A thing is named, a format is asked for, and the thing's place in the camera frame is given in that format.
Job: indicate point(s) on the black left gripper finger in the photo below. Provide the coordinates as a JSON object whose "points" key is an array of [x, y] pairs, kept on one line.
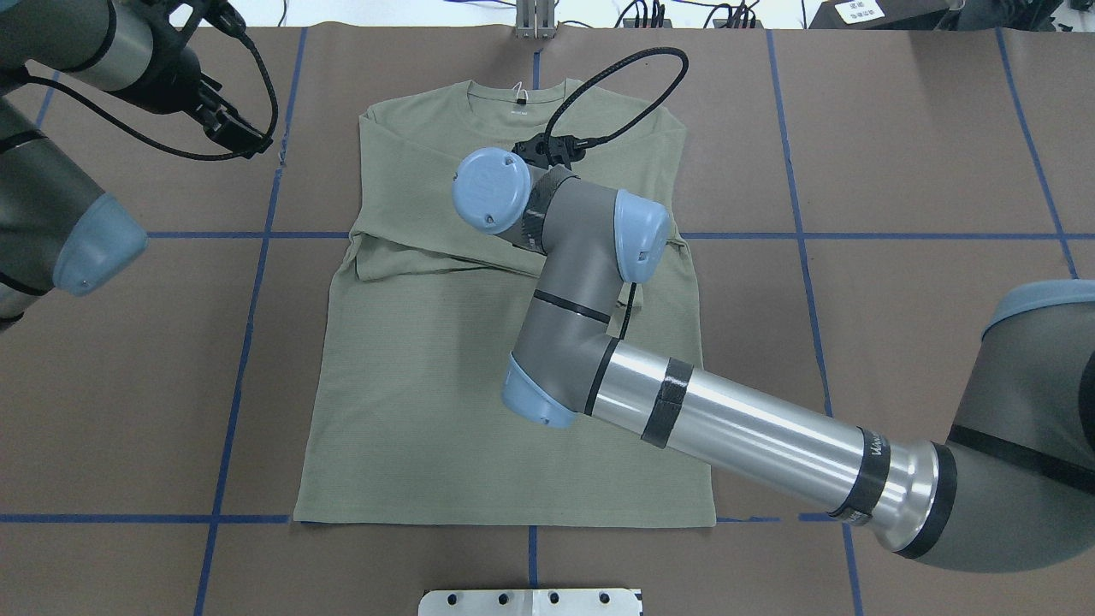
{"points": [[246, 139], [217, 132]]}

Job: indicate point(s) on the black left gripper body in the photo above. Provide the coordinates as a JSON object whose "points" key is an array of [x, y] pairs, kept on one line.
{"points": [[174, 83]]}

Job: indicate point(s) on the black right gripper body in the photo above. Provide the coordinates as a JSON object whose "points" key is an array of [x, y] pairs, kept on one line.
{"points": [[536, 151]]}

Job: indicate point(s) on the green long-sleeve shirt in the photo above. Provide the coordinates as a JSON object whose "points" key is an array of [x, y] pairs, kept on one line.
{"points": [[408, 426]]}

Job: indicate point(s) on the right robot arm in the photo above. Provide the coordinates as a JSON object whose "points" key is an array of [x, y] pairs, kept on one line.
{"points": [[1010, 489]]}

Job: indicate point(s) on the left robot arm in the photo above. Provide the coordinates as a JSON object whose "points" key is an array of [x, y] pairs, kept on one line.
{"points": [[60, 229]]}

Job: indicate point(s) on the black box with label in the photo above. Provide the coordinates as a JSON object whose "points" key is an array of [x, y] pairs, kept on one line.
{"points": [[882, 15]]}

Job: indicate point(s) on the aluminium frame post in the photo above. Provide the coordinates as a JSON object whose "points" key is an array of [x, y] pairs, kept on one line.
{"points": [[535, 19]]}

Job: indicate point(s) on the white metal mount base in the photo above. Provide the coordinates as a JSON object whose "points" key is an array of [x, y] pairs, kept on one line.
{"points": [[595, 601]]}

